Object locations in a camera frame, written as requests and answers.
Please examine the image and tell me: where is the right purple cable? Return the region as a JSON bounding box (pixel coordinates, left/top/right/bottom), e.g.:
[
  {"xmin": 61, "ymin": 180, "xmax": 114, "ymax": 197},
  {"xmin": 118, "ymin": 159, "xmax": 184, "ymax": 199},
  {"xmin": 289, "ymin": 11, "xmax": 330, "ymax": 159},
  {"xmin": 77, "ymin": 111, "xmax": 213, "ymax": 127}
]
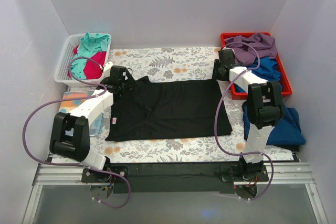
[{"xmin": 213, "ymin": 41, "xmax": 275, "ymax": 200}]

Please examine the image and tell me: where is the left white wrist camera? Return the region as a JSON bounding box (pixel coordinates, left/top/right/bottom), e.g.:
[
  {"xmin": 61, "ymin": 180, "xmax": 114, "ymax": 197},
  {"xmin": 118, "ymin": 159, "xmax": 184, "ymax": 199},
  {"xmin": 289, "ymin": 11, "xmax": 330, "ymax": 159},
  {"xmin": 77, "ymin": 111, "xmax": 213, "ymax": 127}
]
[{"xmin": 102, "ymin": 61, "xmax": 113, "ymax": 75}]

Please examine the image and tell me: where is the purple t-shirt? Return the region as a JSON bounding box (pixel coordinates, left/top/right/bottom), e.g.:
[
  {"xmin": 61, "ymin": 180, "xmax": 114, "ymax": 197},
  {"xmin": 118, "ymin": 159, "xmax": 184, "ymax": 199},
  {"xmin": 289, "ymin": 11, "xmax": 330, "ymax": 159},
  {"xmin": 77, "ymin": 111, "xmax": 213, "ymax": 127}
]
[{"xmin": 224, "ymin": 33, "xmax": 278, "ymax": 66}]

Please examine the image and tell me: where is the white plastic basket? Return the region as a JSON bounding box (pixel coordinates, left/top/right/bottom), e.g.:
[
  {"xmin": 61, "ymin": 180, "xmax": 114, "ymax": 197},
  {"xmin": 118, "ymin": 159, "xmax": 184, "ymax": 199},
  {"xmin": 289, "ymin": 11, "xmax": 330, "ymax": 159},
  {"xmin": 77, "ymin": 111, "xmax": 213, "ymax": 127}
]
[{"xmin": 54, "ymin": 33, "xmax": 111, "ymax": 87}]

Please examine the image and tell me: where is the aluminium rail frame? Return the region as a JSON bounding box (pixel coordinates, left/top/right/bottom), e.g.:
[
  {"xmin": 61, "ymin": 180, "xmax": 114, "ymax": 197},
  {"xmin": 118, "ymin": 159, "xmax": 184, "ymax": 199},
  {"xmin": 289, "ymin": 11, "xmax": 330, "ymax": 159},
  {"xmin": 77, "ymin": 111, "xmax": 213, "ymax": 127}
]
[{"xmin": 22, "ymin": 162, "xmax": 328, "ymax": 223}]

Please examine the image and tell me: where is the blue t-shirt in bin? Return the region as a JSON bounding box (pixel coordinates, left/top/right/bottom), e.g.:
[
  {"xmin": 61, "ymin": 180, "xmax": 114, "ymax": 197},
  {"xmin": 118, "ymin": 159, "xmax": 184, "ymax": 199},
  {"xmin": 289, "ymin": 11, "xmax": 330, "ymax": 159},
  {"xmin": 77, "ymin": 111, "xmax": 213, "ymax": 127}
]
[{"xmin": 235, "ymin": 57, "xmax": 282, "ymax": 92}]

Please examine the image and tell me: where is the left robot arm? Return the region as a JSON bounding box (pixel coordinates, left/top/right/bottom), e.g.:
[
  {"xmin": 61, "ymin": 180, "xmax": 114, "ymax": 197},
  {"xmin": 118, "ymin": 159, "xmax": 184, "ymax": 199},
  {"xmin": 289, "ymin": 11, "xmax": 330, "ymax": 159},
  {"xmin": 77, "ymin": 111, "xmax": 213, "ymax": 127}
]
[{"xmin": 49, "ymin": 62, "xmax": 137, "ymax": 182}]

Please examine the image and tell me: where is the colourful checked towel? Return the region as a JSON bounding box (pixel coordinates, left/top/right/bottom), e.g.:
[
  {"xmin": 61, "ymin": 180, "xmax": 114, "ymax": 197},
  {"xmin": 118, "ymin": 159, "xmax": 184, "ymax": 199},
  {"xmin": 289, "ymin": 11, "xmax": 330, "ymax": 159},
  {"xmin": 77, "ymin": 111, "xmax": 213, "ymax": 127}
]
[{"xmin": 59, "ymin": 91, "xmax": 103, "ymax": 136}]

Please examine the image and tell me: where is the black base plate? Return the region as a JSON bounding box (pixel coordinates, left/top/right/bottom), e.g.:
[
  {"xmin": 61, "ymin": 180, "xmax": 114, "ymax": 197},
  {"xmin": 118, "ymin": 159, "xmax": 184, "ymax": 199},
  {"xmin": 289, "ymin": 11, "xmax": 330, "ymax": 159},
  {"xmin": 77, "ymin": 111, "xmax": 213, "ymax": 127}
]
[{"xmin": 81, "ymin": 161, "xmax": 271, "ymax": 195}]

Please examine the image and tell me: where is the purple cable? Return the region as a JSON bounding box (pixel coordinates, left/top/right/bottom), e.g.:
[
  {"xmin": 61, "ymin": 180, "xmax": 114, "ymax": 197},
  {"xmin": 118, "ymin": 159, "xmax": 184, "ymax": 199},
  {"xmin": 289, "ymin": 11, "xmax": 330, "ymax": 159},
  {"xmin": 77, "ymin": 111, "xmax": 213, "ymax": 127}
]
[
  {"xmin": 22, "ymin": 57, "xmax": 132, "ymax": 209},
  {"xmin": 213, "ymin": 41, "xmax": 275, "ymax": 200}
]

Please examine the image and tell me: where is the magenta t-shirt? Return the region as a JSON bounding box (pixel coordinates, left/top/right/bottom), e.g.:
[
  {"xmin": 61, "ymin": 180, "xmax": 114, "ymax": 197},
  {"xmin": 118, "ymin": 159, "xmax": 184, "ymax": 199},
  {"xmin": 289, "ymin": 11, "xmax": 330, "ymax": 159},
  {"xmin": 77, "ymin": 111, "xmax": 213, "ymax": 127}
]
[{"xmin": 67, "ymin": 51, "xmax": 107, "ymax": 80}]

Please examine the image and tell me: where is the red plastic bin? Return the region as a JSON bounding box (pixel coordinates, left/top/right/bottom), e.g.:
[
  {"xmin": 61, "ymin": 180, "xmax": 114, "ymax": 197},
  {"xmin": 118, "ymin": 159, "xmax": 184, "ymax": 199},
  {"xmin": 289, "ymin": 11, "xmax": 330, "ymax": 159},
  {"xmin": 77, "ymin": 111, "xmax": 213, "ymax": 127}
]
[{"xmin": 220, "ymin": 32, "xmax": 292, "ymax": 100}]

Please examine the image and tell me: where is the teal t-shirt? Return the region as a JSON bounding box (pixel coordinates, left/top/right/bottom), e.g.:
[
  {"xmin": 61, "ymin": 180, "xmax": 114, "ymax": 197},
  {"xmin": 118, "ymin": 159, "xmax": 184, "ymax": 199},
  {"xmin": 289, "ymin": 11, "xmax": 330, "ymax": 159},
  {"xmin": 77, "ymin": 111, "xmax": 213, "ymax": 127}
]
[{"xmin": 68, "ymin": 32, "xmax": 111, "ymax": 80}]

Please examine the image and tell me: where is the folded blue t-shirt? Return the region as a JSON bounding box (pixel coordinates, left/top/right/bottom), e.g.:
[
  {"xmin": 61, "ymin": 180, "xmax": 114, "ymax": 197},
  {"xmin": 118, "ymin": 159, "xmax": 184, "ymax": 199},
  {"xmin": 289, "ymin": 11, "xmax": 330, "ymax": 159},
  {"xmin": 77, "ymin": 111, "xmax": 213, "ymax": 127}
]
[{"xmin": 242, "ymin": 100, "xmax": 306, "ymax": 154}]

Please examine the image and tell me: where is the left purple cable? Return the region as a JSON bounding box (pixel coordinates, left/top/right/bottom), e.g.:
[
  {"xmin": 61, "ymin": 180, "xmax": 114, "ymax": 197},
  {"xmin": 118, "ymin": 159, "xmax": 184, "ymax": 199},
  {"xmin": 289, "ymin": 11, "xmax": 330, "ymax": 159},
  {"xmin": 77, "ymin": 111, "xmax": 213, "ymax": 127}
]
[{"xmin": 22, "ymin": 57, "xmax": 132, "ymax": 209}]

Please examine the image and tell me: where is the black t-shirt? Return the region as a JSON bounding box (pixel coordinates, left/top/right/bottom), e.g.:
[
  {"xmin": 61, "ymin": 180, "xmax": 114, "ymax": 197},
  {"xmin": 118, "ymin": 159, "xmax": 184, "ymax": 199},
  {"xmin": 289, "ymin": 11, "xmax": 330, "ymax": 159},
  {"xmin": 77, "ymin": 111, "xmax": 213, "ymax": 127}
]
[{"xmin": 106, "ymin": 76, "xmax": 232, "ymax": 142}]

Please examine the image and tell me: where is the floral patterned table mat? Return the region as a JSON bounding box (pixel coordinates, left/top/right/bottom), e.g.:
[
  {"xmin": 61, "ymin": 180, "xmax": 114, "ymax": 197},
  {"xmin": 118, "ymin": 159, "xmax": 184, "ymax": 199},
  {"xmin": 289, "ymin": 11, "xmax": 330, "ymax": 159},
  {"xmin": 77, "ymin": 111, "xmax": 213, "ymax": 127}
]
[{"xmin": 51, "ymin": 47, "xmax": 295, "ymax": 163}]

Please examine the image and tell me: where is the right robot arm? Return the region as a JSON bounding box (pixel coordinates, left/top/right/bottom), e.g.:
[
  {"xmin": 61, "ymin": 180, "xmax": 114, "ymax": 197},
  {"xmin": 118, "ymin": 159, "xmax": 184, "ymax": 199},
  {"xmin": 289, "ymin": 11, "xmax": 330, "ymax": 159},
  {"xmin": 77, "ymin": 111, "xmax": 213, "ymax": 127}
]
[{"xmin": 213, "ymin": 47, "xmax": 284, "ymax": 182}]

